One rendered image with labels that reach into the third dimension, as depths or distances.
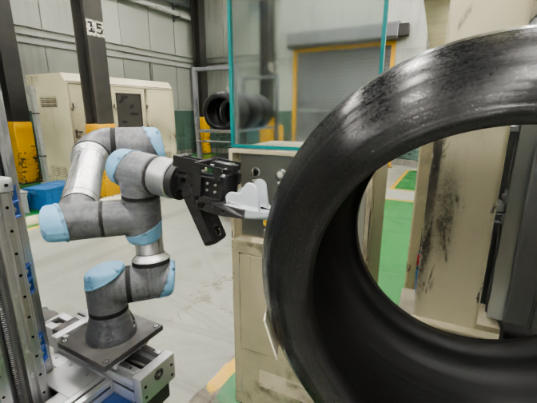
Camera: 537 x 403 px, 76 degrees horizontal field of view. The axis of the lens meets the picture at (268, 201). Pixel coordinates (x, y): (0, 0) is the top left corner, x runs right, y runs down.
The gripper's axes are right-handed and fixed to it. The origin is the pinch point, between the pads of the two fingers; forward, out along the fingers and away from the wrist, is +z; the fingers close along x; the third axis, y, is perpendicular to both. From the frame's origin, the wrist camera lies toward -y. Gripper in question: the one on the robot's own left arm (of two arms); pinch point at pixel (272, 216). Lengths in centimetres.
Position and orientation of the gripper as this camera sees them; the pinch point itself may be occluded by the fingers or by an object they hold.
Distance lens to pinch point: 58.0
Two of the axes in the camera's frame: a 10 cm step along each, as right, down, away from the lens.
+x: 4.3, -2.3, 8.7
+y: 1.1, -9.5, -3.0
